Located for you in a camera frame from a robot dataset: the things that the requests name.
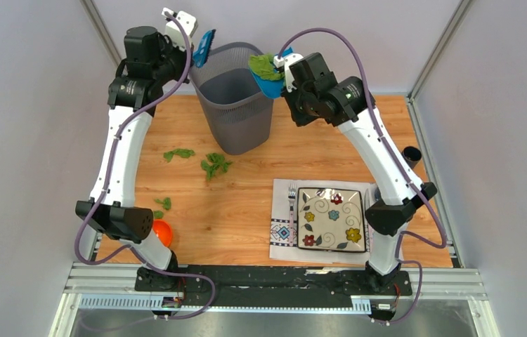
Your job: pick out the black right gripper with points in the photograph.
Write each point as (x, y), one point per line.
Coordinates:
(301, 119)

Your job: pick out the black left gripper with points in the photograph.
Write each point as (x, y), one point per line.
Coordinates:
(165, 43)

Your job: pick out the blue dustpan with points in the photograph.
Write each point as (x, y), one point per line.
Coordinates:
(272, 89)

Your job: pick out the blue hand brush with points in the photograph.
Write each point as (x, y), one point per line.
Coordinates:
(201, 53)

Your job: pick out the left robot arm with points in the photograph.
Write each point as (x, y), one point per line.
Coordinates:
(110, 208)

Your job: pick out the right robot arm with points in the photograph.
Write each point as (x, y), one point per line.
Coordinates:
(401, 191)

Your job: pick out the grey mesh waste bin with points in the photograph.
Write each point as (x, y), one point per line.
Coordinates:
(239, 115)

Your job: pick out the small green paper scrap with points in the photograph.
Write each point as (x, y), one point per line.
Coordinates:
(178, 152)

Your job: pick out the silver fork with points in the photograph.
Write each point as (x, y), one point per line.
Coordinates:
(292, 195)

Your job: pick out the dark blue mug far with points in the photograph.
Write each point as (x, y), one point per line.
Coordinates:
(412, 156)

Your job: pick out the silver knife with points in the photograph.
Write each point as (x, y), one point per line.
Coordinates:
(368, 230)

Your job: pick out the square floral plate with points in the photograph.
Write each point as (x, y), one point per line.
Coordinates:
(330, 219)

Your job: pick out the green paper scrap pair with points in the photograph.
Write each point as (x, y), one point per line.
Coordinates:
(165, 203)

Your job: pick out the white patterned placemat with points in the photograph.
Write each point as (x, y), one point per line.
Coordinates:
(287, 223)

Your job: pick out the orange bowl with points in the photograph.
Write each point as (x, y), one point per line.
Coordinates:
(163, 231)

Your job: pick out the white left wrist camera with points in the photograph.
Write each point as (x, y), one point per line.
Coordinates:
(178, 24)

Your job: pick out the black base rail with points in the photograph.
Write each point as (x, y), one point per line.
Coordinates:
(269, 286)

